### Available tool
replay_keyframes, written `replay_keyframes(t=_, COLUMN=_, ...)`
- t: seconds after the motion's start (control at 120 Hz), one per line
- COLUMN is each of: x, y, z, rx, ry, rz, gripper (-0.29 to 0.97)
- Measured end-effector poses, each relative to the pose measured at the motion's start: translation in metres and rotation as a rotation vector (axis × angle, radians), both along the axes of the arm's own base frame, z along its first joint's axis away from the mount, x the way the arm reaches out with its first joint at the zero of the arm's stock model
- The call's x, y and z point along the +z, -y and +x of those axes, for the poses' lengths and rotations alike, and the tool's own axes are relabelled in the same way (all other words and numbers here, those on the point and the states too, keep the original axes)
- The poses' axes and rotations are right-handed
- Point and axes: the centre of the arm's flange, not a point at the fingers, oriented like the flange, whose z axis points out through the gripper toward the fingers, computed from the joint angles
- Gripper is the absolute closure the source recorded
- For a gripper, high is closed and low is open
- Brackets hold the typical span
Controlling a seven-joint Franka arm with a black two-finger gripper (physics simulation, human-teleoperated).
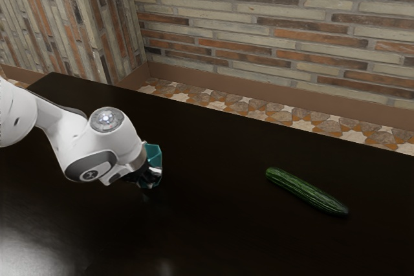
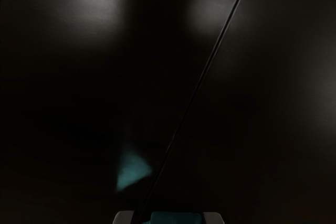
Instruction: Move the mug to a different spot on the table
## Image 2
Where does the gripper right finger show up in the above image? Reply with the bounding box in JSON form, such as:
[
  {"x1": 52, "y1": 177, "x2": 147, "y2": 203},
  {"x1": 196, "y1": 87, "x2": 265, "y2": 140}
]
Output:
[{"x1": 202, "y1": 211, "x2": 225, "y2": 224}]

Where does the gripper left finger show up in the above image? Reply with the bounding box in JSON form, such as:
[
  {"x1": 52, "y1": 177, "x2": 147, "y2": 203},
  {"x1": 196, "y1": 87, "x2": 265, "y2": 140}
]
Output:
[{"x1": 112, "y1": 210, "x2": 135, "y2": 224}]

